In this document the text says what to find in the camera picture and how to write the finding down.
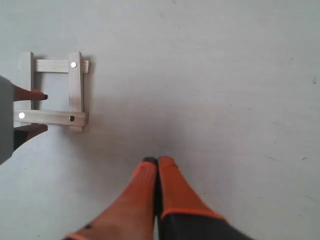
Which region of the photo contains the wood strip with magnets bottom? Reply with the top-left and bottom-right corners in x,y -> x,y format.
14,109 -> 87,127

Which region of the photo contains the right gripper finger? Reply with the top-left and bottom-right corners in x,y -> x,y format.
13,85 -> 48,102
13,124 -> 48,151

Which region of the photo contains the wood strip with two magnets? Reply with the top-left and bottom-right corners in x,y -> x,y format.
67,51 -> 84,133

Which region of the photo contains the plain horizontal wood strip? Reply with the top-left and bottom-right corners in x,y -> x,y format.
33,59 -> 79,73

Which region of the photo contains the grey second gripper body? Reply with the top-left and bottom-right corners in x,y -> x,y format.
0,76 -> 14,165

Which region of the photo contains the plain wood strip left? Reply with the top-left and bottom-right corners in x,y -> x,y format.
15,52 -> 35,111

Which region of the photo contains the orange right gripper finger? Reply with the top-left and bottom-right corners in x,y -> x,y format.
65,157 -> 158,240
158,156 -> 251,240

